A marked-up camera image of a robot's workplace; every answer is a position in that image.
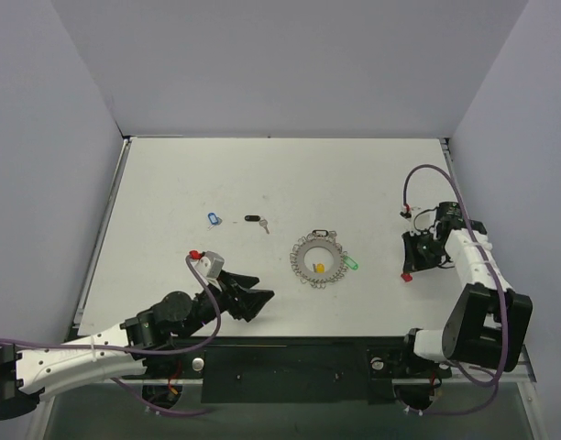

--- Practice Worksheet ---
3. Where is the metal keyring disc with rings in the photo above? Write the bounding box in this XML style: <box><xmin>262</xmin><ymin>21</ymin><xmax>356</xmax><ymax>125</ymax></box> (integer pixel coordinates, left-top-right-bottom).
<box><xmin>289</xmin><ymin>230</ymin><xmax>349</xmax><ymax>289</ymax></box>

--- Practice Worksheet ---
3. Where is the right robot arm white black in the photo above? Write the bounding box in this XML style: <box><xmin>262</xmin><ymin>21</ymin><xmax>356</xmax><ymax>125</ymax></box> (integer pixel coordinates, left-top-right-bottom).
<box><xmin>396</xmin><ymin>202</ymin><xmax>533</xmax><ymax>375</ymax></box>

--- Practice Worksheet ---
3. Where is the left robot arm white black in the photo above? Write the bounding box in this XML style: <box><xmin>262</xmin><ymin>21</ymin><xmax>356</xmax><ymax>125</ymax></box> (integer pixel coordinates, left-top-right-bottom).
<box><xmin>0</xmin><ymin>271</ymin><xmax>275</xmax><ymax>421</ymax></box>

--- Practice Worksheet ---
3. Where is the black tag on keyring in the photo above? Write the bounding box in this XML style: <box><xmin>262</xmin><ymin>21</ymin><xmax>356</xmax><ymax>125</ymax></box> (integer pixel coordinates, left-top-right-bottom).
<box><xmin>312</xmin><ymin>229</ymin><xmax>329</xmax><ymax>237</ymax></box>

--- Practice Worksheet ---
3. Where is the black tag key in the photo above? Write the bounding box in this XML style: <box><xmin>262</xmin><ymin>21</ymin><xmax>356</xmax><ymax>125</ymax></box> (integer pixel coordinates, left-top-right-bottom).
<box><xmin>244</xmin><ymin>214</ymin><xmax>270</xmax><ymax>235</ymax></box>

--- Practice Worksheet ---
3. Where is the blue tag key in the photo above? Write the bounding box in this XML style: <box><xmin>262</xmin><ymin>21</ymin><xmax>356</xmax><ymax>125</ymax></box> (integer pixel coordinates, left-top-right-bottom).
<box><xmin>207</xmin><ymin>212</ymin><xmax>222</xmax><ymax>229</ymax></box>

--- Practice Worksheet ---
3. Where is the green key tag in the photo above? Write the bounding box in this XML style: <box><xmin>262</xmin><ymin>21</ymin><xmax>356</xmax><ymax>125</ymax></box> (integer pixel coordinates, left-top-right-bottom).
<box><xmin>344</xmin><ymin>255</ymin><xmax>359</xmax><ymax>270</ymax></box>

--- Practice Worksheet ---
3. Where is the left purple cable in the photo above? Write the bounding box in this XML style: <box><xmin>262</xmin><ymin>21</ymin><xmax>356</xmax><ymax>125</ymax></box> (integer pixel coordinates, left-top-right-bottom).
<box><xmin>0</xmin><ymin>254</ymin><xmax>225</xmax><ymax>417</ymax></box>

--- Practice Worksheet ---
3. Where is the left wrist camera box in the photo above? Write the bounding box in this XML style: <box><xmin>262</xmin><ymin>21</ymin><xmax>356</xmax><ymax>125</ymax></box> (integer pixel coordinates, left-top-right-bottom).
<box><xmin>194</xmin><ymin>251</ymin><xmax>225</xmax><ymax>282</ymax></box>

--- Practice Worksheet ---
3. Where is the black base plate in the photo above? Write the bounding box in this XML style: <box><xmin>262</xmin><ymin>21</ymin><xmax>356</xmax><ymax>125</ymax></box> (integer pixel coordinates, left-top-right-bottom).
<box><xmin>139</xmin><ymin>336</ymin><xmax>451</xmax><ymax>404</ymax></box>

